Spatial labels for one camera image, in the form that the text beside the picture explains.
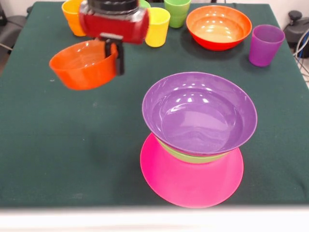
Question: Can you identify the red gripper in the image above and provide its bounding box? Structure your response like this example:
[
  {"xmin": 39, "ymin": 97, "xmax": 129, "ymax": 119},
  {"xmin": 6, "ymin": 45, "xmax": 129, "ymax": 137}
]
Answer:
[{"xmin": 79, "ymin": 9, "xmax": 150, "ymax": 76}]

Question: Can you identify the small red-orange plastic bowl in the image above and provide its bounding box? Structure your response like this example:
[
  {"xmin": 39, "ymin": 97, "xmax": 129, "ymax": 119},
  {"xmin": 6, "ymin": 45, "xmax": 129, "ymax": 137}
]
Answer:
[{"xmin": 49, "ymin": 40, "xmax": 119, "ymax": 91}]

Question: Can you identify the purple plastic bowl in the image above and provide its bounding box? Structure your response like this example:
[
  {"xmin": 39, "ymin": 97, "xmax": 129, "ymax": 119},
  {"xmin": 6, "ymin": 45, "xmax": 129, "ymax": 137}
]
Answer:
[{"xmin": 141, "ymin": 72, "xmax": 258, "ymax": 155}]

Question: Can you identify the large green plastic bowl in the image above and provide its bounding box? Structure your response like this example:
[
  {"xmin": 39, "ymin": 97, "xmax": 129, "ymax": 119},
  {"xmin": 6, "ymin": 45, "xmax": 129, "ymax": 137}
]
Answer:
[{"xmin": 155, "ymin": 136, "xmax": 232, "ymax": 164}]

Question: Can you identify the pink plastic bowl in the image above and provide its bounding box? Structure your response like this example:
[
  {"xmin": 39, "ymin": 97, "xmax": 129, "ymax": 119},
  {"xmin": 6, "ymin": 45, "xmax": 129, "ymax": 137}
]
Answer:
[{"xmin": 140, "ymin": 132, "xmax": 244, "ymax": 209}]

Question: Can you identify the yellow plastic cup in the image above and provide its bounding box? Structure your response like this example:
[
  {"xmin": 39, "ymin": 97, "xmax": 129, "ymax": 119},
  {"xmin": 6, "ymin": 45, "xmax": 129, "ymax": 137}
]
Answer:
[{"xmin": 144, "ymin": 7, "xmax": 171, "ymax": 48}]

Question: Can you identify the orange plastic cup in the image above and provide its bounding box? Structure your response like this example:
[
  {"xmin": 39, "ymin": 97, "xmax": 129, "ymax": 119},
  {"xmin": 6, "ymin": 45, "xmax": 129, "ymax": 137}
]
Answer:
[{"xmin": 61, "ymin": 0, "xmax": 87, "ymax": 37}]

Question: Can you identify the green plastic cup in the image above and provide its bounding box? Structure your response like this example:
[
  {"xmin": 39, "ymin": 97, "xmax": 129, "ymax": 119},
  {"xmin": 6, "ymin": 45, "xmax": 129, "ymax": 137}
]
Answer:
[{"xmin": 164, "ymin": 0, "xmax": 192, "ymax": 29}]

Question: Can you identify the grey office chair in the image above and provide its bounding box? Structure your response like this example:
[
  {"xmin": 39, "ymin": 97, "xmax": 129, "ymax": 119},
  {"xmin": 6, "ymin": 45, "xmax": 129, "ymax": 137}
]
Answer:
[{"xmin": 0, "ymin": 14, "xmax": 28, "ymax": 51}]

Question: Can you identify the large red-orange plastic bowl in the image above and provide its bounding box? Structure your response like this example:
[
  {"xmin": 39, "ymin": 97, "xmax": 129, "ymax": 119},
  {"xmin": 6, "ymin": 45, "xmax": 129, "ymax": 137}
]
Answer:
[{"xmin": 185, "ymin": 5, "xmax": 253, "ymax": 51}]

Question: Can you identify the dark green tablecloth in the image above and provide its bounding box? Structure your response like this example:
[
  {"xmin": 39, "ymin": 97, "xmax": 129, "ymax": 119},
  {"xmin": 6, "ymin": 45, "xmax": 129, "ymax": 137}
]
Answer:
[{"xmin": 0, "ymin": 1, "xmax": 309, "ymax": 208}]

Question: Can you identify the purple plastic cup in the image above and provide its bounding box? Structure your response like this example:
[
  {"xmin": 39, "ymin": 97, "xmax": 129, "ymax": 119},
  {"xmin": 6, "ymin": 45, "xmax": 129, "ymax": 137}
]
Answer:
[{"xmin": 249, "ymin": 24, "xmax": 286, "ymax": 67}]

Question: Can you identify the black chair base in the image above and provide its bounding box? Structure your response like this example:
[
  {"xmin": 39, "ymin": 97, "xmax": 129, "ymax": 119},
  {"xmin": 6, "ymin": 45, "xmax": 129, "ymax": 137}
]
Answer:
[{"xmin": 283, "ymin": 11, "xmax": 309, "ymax": 44}]

